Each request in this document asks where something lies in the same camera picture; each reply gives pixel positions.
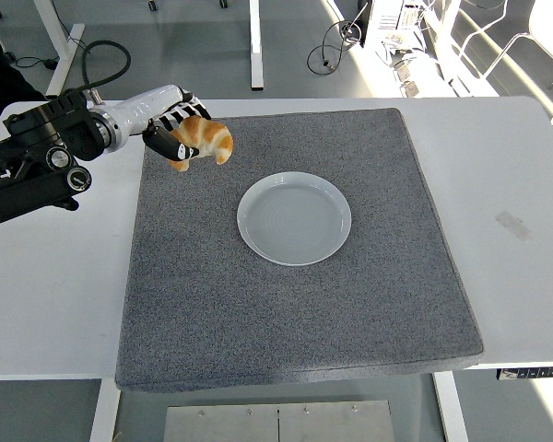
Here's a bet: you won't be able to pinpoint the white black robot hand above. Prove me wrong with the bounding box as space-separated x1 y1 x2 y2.
114 84 213 162

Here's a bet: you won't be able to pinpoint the golden croissant bread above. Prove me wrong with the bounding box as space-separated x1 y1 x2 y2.
167 114 235 173

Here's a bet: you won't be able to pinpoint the round white plate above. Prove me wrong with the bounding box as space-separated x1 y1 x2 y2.
236 170 353 267

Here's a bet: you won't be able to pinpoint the grey metal plate with screws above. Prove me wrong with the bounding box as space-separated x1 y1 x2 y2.
162 400 396 442

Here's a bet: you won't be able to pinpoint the white desk leg with foot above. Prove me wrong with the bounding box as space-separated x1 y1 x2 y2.
31 0 87 99

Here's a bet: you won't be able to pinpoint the white straight desk leg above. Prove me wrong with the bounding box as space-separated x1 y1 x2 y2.
248 0 265 90

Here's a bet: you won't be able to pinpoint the person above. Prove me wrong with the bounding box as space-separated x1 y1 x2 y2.
0 17 48 119

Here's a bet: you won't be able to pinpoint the white equipment box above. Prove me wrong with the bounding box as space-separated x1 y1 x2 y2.
363 0 443 52

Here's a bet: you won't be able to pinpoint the grey fabric mat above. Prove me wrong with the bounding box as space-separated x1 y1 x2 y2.
114 108 485 393

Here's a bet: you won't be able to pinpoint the white table leg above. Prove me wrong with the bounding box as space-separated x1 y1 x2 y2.
431 370 470 442
88 378 122 442

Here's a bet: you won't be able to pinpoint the clear tape piece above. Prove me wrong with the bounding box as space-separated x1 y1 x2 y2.
495 210 534 243

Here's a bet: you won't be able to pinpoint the white chair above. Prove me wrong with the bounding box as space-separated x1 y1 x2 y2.
482 0 553 125

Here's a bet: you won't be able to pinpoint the black table control panel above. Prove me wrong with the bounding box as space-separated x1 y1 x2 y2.
496 366 553 381

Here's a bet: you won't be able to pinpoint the black cable with adapter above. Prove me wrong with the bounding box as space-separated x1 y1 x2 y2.
14 35 88 71

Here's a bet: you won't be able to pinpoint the black looped floor cable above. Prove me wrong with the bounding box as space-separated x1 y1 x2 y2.
306 17 366 75

